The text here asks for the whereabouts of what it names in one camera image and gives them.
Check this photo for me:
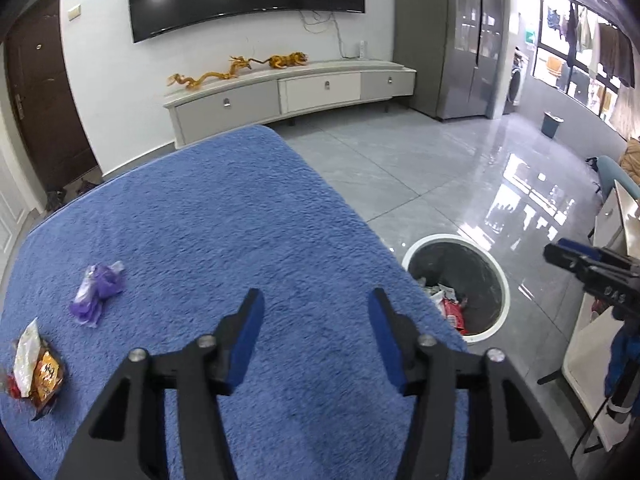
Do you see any round white-rimmed trash bin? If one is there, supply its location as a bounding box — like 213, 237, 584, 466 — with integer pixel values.
402, 234, 511, 344

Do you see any white wall switch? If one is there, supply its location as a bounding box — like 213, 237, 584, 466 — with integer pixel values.
67, 4, 81, 21

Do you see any purple candy wrapper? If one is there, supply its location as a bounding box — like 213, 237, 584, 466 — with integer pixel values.
70, 261, 125, 328

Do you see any white low TV cabinet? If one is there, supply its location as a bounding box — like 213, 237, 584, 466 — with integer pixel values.
164, 60, 416, 148

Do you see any small blue-grey waste bin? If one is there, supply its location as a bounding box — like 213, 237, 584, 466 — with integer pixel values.
540, 112, 564, 139

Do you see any red snack wrapper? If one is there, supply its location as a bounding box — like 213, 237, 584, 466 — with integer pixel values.
440, 298, 468, 335

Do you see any white washing machine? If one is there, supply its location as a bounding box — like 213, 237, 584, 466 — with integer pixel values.
503, 47, 528, 115

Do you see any golden tiger figurine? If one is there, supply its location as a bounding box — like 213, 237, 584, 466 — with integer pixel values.
252, 52, 308, 70

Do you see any blue fluffy table cloth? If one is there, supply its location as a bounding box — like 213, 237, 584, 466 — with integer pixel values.
1, 127, 463, 479

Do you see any orange brown snack wrapper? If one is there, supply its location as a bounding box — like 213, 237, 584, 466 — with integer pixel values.
1, 318, 65, 422

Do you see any dark brown entrance door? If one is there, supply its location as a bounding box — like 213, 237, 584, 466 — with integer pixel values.
4, 0, 98, 192

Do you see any white router on cabinet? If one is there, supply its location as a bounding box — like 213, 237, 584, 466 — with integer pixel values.
358, 40, 368, 60

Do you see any brown shoe left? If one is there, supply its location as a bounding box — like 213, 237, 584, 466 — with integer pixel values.
46, 188, 67, 212

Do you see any grey double-door refrigerator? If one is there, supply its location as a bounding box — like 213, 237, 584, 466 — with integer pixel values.
393, 0, 508, 120

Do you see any golden dragon figurine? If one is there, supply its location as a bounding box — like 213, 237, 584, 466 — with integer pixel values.
167, 56, 252, 90

